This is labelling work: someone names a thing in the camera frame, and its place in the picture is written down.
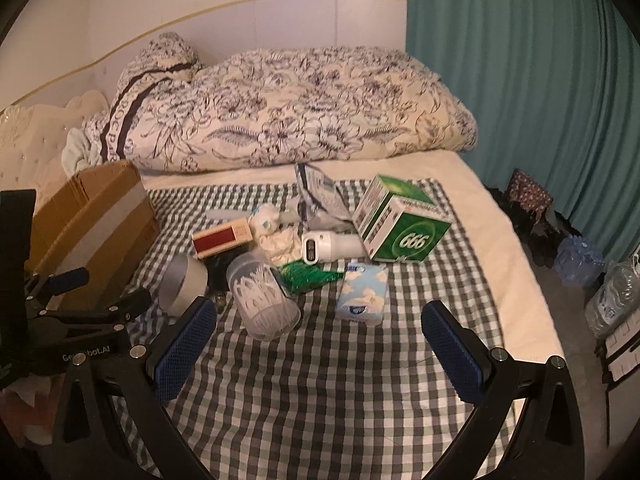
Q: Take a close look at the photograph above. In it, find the light green cloth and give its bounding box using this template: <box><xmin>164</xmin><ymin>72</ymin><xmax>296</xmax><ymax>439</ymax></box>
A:
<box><xmin>61</xmin><ymin>127</ymin><xmax>108</xmax><ymax>170</ymax></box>

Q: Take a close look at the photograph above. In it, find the white lace cloth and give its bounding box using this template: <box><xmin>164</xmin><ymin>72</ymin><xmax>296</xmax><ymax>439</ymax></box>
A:
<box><xmin>257</xmin><ymin>227</ymin><xmax>303</xmax><ymax>266</ymax></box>

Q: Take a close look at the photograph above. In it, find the white plastic tube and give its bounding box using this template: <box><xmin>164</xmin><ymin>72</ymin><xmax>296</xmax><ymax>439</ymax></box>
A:
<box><xmin>205</xmin><ymin>207</ymin><xmax>261</xmax><ymax>222</ymax></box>

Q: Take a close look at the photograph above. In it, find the teal curtain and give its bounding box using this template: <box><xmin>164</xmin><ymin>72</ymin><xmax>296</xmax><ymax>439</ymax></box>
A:
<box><xmin>404</xmin><ymin>0</ymin><xmax>640</xmax><ymax>281</ymax></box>

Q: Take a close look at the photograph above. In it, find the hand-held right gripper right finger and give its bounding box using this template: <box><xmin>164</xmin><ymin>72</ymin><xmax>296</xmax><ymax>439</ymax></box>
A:
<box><xmin>421</xmin><ymin>300</ymin><xmax>587</xmax><ymax>480</ymax></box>

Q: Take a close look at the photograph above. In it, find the green medicine box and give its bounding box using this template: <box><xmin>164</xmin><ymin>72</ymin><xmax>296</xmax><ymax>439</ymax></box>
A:
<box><xmin>352</xmin><ymin>174</ymin><xmax>453</xmax><ymax>264</ymax></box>

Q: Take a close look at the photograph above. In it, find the cream tufted headboard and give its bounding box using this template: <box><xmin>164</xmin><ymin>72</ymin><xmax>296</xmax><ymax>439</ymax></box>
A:
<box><xmin>0</xmin><ymin>91</ymin><xmax>111</xmax><ymax>196</ymax></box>

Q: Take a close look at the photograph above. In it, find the floral pillow with dark stripe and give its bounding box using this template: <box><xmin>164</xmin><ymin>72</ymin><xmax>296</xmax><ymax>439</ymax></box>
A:
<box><xmin>82</xmin><ymin>31</ymin><xmax>206</xmax><ymax>171</ymax></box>

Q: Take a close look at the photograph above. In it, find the green checkered cloth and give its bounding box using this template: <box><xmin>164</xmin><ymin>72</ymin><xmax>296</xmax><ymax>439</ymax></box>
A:
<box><xmin>107</xmin><ymin>177</ymin><xmax>518</xmax><ymax>480</ymax></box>

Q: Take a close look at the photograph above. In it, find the small red brown box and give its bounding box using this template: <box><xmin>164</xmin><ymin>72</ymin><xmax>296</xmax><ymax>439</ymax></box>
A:
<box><xmin>192</xmin><ymin>220</ymin><xmax>253</xmax><ymax>260</ymax></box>

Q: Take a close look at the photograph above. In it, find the pile of dark shoes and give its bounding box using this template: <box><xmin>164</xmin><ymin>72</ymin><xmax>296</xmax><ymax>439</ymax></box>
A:
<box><xmin>485</xmin><ymin>187</ymin><xmax>581</xmax><ymax>268</ymax></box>

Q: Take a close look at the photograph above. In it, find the blue white tissue pack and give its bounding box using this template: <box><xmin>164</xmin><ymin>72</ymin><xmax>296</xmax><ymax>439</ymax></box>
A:
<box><xmin>336</xmin><ymin>261</ymin><xmax>390</xmax><ymax>322</ymax></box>

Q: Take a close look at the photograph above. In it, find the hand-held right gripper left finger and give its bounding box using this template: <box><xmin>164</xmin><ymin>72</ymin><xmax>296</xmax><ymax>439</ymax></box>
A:
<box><xmin>52</xmin><ymin>296</ymin><xmax>219</xmax><ymax>480</ymax></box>

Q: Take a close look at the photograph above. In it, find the grey tape roll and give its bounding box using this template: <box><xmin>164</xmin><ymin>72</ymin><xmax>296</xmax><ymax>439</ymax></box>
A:
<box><xmin>159</xmin><ymin>254</ymin><xmax>210</xmax><ymax>317</ymax></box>

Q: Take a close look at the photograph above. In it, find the green foil packet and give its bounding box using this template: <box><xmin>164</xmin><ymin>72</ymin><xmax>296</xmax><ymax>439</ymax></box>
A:
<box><xmin>277</xmin><ymin>259</ymin><xmax>346</xmax><ymax>295</ymax></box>

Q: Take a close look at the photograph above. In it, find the dark edged plastic packet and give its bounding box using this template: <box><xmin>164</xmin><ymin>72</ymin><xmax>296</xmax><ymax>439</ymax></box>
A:
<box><xmin>295</xmin><ymin>162</ymin><xmax>353</xmax><ymax>226</ymax></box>

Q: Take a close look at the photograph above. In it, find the blue wrapped bottle pack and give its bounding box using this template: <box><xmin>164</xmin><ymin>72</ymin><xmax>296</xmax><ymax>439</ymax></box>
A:
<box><xmin>555</xmin><ymin>236</ymin><xmax>606</xmax><ymax>288</ymax></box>

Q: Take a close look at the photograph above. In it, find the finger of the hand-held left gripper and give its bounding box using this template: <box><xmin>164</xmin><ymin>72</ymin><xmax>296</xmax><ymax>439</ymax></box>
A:
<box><xmin>45</xmin><ymin>290</ymin><xmax>153</xmax><ymax>330</ymax></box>
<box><xmin>25</xmin><ymin>267</ymin><xmax>91</xmax><ymax>307</ymax></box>

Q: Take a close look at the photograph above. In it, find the dotted patterned bag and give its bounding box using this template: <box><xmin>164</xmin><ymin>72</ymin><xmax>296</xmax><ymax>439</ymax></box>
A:
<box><xmin>505</xmin><ymin>169</ymin><xmax>553</xmax><ymax>221</ymax></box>

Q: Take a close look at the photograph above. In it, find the white cylindrical bottle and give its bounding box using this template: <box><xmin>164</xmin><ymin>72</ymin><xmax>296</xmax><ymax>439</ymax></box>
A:
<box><xmin>301</xmin><ymin>230</ymin><xmax>363</xmax><ymax>265</ymax></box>

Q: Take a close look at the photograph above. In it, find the black white striped object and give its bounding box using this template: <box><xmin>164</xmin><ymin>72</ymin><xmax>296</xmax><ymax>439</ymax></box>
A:
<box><xmin>600</xmin><ymin>320</ymin><xmax>640</xmax><ymax>386</ymax></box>

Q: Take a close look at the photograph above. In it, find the clear cotton swab jar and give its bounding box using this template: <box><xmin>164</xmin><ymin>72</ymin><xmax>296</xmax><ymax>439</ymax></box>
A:
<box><xmin>226</xmin><ymin>252</ymin><xmax>302</xmax><ymax>340</ymax></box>

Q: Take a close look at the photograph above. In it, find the brown cardboard box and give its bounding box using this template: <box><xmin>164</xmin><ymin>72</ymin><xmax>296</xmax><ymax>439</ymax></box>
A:
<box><xmin>25</xmin><ymin>160</ymin><xmax>162</xmax><ymax>311</ymax></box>

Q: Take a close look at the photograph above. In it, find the floral duvet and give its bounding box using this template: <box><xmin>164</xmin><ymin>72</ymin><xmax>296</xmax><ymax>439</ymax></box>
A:
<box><xmin>135</xmin><ymin>46</ymin><xmax>478</xmax><ymax>173</ymax></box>

